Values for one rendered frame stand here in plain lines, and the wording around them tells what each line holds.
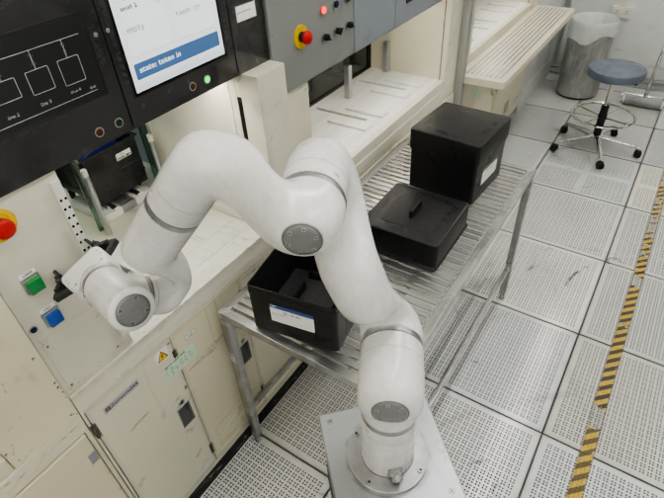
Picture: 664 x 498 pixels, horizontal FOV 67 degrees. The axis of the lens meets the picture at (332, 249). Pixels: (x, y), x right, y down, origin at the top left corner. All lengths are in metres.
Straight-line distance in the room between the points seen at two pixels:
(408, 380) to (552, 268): 2.18
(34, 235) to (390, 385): 0.76
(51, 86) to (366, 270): 0.69
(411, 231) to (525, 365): 1.03
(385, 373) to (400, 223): 0.90
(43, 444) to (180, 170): 0.90
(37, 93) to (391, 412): 0.85
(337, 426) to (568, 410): 1.30
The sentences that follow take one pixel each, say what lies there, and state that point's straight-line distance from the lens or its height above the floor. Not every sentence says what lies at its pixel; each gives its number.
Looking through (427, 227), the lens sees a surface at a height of 0.86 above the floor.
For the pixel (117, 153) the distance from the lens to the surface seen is 1.88.
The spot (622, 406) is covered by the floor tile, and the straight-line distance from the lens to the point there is 2.49.
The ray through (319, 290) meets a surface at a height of 0.77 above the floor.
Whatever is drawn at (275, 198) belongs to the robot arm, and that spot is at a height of 1.54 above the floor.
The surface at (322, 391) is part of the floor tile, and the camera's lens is 2.30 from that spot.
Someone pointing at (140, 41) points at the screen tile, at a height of 1.57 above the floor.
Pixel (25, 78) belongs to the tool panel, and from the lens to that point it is 1.09.
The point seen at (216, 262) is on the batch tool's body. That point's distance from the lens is 1.62.
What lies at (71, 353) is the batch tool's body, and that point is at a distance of 1.36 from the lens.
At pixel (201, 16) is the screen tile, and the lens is 1.33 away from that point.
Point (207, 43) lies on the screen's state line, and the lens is 1.35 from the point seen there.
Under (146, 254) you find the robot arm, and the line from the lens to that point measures 0.84.
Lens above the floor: 1.89
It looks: 40 degrees down
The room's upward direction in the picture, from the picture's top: 4 degrees counter-clockwise
